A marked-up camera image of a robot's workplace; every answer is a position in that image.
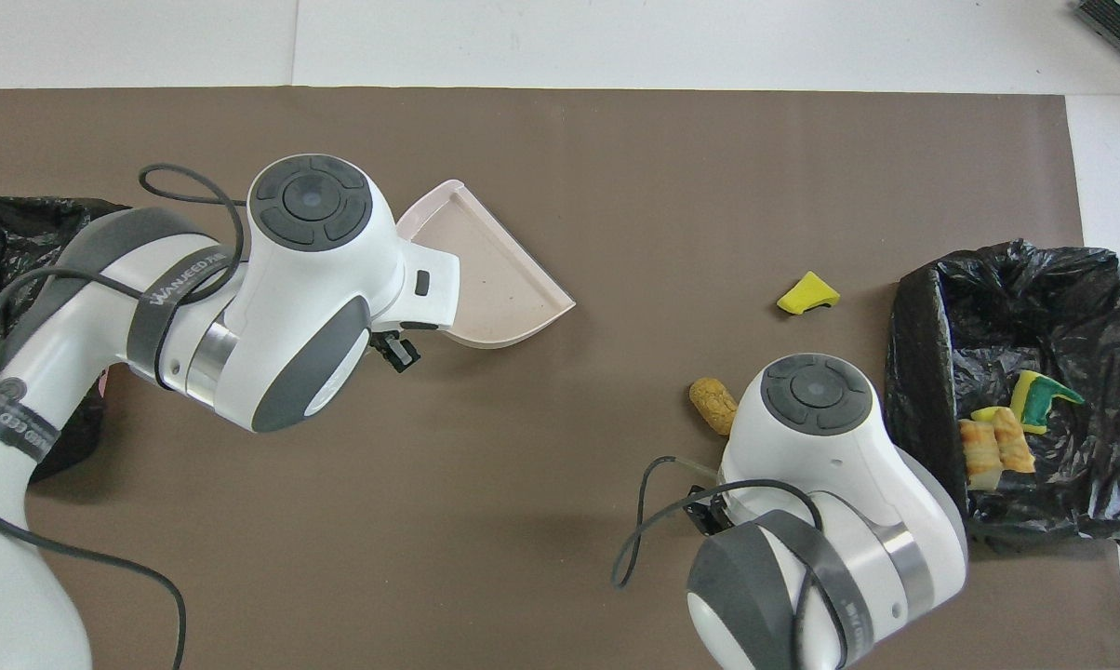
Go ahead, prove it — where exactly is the beige plastic dustpan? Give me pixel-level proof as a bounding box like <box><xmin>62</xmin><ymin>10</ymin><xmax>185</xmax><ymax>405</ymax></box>
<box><xmin>394</xmin><ymin>180</ymin><xmax>577</xmax><ymax>350</ymax></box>

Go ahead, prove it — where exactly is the brown cork-like bread roll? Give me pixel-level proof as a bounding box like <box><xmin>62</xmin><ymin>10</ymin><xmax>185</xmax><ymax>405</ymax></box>
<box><xmin>689</xmin><ymin>377</ymin><xmax>740</xmax><ymax>436</ymax></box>

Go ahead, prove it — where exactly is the pink bin with black bag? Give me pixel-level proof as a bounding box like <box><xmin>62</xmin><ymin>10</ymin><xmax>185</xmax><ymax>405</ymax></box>
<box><xmin>0</xmin><ymin>195</ymin><xmax>133</xmax><ymax>485</ymax></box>

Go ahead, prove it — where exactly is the orange striped bread piece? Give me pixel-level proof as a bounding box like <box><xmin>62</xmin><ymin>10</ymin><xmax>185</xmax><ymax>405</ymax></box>
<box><xmin>958</xmin><ymin>419</ymin><xmax>1004</xmax><ymax>490</ymax></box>

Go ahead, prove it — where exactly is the bin lined with black bag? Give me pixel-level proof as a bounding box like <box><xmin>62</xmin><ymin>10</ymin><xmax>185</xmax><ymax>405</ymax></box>
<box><xmin>884</xmin><ymin>239</ymin><xmax>1120</xmax><ymax>554</ymax></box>

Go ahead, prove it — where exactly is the yellow sponge wedge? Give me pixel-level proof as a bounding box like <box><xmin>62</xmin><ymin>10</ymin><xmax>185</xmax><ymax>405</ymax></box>
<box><xmin>777</xmin><ymin>271</ymin><xmax>841</xmax><ymax>315</ymax></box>

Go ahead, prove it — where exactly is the brown table mat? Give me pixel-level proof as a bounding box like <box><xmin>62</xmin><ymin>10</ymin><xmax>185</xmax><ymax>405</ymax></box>
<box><xmin>0</xmin><ymin>87</ymin><xmax>1120</xmax><ymax>670</ymax></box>

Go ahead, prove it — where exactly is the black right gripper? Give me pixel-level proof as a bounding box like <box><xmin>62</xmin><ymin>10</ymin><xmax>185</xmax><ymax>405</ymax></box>
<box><xmin>690</xmin><ymin>484</ymin><xmax>740</xmax><ymax>539</ymax></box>

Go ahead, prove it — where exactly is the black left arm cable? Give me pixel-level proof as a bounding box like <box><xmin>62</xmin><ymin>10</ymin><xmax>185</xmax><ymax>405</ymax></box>
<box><xmin>0</xmin><ymin>165</ymin><xmax>245</xmax><ymax>670</ymax></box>

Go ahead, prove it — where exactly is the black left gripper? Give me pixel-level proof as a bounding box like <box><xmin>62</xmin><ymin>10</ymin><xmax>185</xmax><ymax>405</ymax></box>
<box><xmin>367</xmin><ymin>328</ymin><xmax>422</xmax><ymax>374</ymax></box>

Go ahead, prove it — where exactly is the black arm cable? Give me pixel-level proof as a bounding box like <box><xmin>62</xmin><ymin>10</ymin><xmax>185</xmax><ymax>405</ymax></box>
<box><xmin>0</xmin><ymin>165</ymin><xmax>245</xmax><ymax>670</ymax></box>
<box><xmin>613</xmin><ymin>454</ymin><xmax>849</xmax><ymax>670</ymax></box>

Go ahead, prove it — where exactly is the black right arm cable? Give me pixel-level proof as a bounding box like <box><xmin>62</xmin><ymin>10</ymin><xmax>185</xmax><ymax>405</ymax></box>
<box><xmin>613</xmin><ymin>454</ymin><xmax>849</xmax><ymax>670</ymax></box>

